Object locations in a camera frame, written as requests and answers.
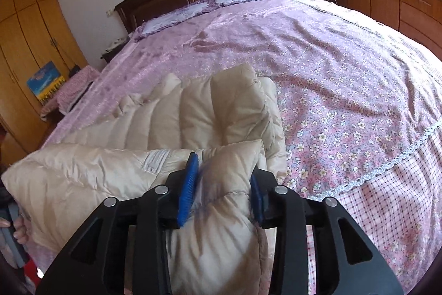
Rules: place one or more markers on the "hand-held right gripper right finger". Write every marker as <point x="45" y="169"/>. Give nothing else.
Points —
<point x="256" y="201"/>

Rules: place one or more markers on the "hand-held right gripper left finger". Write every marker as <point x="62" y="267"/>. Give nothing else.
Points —
<point x="188" y="191"/>

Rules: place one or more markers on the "beige quilted down jacket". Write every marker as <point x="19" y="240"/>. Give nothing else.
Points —
<point x="138" y="174"/>

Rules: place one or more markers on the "person's left hand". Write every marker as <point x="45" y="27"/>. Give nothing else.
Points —
<point x="20" y="229"/>

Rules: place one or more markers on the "pink floral bedspread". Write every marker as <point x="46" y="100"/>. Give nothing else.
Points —
<point x="328" y="73"/>

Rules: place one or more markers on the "pink patterned cloth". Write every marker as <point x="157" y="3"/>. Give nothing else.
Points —
<point x="76" y="87"/>

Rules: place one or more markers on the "dark wooden nightstand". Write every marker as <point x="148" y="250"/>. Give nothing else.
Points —
<point x="112" y="54"/>

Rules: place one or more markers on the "light wooden wardrobe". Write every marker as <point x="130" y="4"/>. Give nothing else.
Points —
<point x="24" y="32"/>

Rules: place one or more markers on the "brown wooden dresser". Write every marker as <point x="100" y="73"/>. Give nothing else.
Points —
<point x="390" y="1"/>

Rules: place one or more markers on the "blue wall poster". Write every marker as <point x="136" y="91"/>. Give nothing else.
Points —
<point x="45" y="82"/>

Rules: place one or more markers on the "wall socket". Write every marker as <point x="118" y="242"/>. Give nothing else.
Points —
<point x="109" y="12"/>

